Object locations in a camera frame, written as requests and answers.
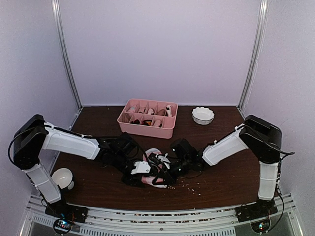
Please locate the left aluminium corner post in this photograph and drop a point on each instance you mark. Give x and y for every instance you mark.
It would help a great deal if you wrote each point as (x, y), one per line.
(64, 52)

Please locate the right aluminium corner post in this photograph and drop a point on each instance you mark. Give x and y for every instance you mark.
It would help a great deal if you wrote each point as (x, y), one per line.
(258, 42)

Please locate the white scalloped bowl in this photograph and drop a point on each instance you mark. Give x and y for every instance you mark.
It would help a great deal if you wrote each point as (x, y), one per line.
(202, 115)

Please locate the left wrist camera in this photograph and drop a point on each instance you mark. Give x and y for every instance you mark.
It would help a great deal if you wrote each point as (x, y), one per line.
(141, 167)

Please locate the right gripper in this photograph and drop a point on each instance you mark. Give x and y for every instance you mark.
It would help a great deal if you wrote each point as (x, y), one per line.
(170, 181)

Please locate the aluminium front rail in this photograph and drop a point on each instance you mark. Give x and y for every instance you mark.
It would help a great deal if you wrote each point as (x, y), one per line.
(221, 221)

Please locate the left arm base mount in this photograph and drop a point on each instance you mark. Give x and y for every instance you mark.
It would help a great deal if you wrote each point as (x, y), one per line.
(67, 211)

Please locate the pink patterned sock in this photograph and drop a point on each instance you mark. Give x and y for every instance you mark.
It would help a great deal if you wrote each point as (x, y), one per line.
(148, 180)

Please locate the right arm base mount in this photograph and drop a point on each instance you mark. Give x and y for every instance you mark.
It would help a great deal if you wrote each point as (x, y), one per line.
(249, 212)

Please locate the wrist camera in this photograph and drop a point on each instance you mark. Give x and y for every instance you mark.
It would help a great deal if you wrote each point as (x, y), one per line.
(164, 159)
(141, 167)

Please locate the pink divided organizer box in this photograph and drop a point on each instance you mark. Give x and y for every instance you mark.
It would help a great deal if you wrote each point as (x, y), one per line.
(148, 118)

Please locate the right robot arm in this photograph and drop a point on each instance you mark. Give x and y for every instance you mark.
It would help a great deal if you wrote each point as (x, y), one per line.
(259, 136)

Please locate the brown cream striped sock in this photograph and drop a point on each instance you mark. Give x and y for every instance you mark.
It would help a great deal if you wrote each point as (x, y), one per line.
(169, 110)

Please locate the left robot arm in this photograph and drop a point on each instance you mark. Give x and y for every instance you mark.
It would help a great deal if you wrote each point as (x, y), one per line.
(37, 135)

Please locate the aluminium corner post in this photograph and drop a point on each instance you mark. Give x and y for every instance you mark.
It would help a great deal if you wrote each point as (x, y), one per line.
(258, 42)
(64, 52)

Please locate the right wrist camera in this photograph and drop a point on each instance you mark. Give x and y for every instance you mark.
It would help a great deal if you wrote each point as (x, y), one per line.
(164, 159)

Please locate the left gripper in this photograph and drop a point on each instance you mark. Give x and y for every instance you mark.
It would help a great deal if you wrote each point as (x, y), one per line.
(130, 181)

